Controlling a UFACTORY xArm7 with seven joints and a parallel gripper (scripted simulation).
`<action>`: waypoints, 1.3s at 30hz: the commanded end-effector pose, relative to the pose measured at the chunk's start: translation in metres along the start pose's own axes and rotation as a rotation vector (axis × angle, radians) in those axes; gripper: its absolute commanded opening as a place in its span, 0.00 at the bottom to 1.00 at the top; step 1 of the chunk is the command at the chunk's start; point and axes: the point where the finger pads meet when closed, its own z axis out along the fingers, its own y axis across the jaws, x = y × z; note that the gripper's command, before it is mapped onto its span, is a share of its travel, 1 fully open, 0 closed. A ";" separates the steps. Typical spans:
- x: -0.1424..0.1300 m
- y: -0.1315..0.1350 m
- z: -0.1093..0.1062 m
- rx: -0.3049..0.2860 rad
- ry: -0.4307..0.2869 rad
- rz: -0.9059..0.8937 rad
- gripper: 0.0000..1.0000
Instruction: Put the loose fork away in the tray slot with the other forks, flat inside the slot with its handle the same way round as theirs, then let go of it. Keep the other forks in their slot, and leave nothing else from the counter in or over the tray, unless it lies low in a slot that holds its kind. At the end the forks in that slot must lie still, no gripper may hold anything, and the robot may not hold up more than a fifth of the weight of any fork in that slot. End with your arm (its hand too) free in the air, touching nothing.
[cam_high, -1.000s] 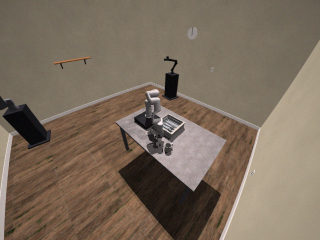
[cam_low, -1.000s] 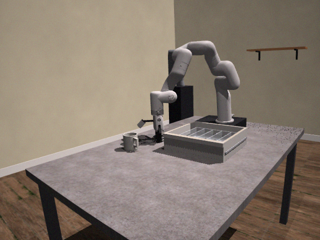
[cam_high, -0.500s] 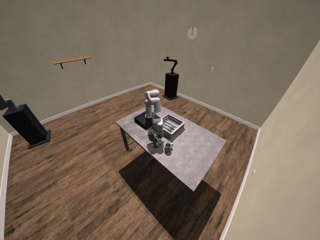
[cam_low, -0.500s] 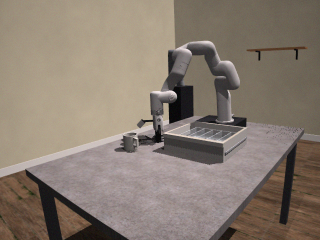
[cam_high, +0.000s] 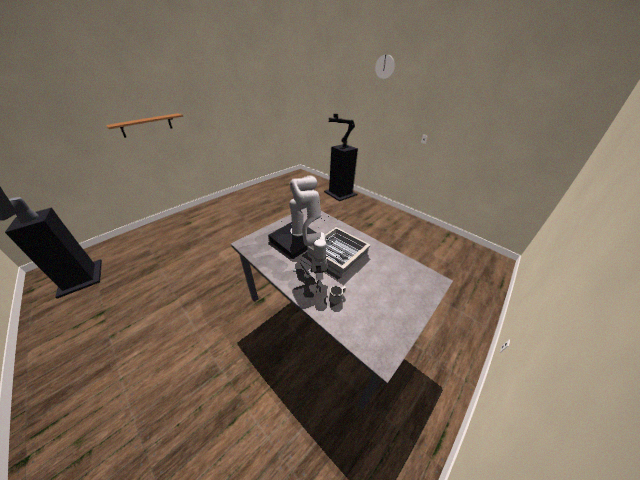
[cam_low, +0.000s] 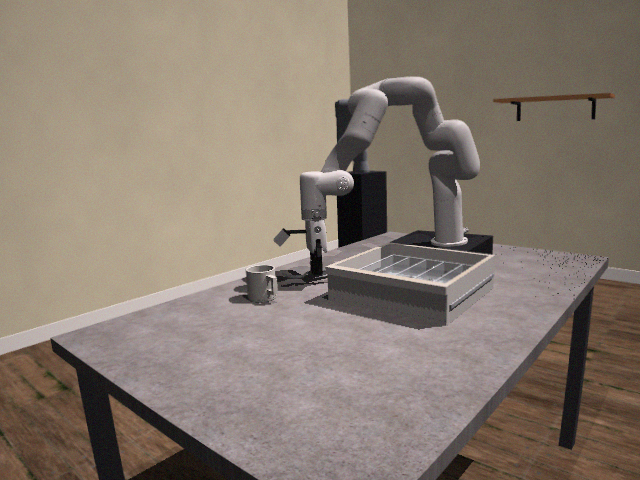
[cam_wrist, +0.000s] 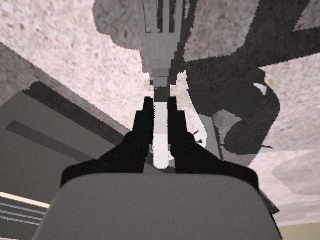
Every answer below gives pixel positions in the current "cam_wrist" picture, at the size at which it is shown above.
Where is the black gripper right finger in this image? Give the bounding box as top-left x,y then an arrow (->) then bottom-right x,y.
167,96 -> 260,195

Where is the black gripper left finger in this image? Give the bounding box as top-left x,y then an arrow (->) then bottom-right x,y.
60,96 -> 154,188

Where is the grey cutlery drawer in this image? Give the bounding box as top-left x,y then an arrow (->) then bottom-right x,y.
0,91 -> 115,240

